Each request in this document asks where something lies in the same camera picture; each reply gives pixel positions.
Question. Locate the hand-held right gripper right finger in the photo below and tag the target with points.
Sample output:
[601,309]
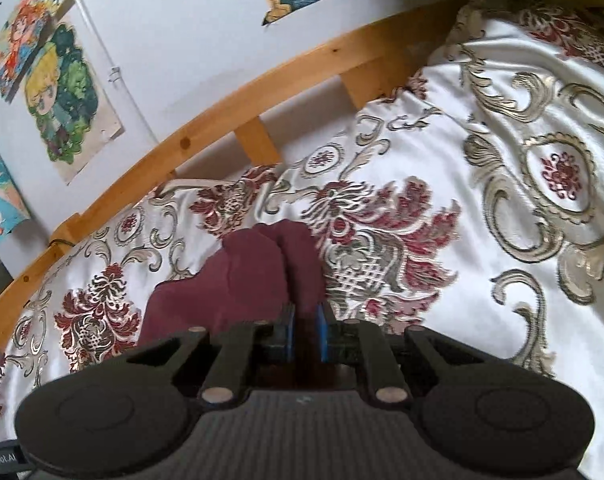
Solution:
[324,334]

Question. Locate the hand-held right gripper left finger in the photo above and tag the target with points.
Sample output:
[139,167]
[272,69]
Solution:
[289,336]

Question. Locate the maroon cloth garment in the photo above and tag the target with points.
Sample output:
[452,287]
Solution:
[242,285]

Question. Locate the white floral satin bedspread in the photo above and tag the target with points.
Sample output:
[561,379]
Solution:
[456,185]

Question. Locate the wooden bed frame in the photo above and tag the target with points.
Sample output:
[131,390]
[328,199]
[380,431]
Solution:
[222,110]

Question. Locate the blonde figure wall poster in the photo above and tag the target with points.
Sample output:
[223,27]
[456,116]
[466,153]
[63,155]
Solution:
[67,105]

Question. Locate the white wall pipe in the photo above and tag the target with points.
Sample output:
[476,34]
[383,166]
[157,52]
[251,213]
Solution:
[104,55]

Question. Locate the orange-haired figure wall poster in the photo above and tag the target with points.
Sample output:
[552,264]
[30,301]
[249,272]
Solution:
[19,35]

